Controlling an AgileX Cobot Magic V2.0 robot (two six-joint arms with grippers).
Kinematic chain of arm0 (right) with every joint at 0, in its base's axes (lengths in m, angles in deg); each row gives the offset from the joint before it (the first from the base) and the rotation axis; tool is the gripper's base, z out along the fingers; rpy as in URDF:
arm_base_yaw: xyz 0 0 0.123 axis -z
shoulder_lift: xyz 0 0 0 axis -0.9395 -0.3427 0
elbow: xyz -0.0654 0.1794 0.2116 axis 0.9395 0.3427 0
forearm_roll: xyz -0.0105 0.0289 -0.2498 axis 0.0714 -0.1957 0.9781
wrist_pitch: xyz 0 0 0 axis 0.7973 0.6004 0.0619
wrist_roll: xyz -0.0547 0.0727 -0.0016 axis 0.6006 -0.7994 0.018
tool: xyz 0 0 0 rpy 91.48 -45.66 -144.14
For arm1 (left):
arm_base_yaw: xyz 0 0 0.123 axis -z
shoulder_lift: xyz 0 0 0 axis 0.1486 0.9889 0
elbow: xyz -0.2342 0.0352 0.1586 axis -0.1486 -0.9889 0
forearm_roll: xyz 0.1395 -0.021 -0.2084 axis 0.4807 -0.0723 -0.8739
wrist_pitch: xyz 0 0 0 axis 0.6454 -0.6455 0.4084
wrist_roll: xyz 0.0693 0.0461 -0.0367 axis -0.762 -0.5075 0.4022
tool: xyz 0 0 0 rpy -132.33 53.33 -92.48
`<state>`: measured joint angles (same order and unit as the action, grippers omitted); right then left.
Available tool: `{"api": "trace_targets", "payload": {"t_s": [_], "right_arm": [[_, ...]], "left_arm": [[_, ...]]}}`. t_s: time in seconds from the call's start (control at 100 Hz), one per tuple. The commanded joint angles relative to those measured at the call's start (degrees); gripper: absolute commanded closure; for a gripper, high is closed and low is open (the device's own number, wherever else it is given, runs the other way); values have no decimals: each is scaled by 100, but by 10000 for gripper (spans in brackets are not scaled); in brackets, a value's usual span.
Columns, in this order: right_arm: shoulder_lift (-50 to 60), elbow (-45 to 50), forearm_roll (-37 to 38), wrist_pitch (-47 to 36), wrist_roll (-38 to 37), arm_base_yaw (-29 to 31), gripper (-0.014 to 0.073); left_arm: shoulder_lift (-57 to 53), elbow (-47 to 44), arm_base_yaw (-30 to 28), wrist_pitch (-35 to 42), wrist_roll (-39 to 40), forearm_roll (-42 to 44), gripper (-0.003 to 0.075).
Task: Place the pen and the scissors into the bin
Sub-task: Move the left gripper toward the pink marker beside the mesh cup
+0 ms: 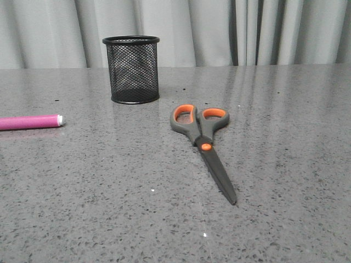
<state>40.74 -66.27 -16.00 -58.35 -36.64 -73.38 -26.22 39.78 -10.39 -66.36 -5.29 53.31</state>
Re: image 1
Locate grey orange scissors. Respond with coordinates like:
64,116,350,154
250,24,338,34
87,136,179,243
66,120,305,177
170,104,237,205

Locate pink marker pen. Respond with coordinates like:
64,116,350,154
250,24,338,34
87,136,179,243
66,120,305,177
0,115,65,131

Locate black mesh pen holder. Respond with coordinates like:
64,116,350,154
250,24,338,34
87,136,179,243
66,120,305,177
103,36,160,104

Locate grey curtain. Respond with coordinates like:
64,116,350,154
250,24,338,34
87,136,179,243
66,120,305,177
1,1,350,69

